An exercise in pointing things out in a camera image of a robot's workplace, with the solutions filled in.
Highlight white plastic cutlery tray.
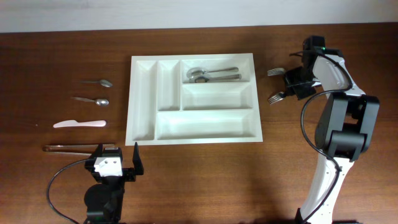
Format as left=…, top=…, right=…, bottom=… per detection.
left=125, top=53, right=262, bottom=146

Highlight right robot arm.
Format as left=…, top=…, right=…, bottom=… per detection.
left=289, top=47, right=379, bottom=223

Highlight metal tongs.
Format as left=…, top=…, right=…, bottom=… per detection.
left=42, top=144, right=99, bottom=156

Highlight metal fork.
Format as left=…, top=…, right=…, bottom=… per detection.
left=267, top=68, right=286, bottom=76
left=268, top=91, right=287, bottom=105

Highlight large metal spoon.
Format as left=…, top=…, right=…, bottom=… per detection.
left=187, top=67, right=239, bottom=78
left=189, top=74, right=242, bottom=83

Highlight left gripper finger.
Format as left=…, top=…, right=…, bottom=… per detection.
left=132, top=142, right=144, bottom=175
left=90, top=144, right=103, bottom=159

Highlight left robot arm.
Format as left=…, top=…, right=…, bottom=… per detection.
left=84, top=144, right=144, bottom=223

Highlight small metal teaspoon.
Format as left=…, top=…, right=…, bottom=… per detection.
left=72, top=96, right=109, bottom=106
left=81, top=79, right=113, bottom=88

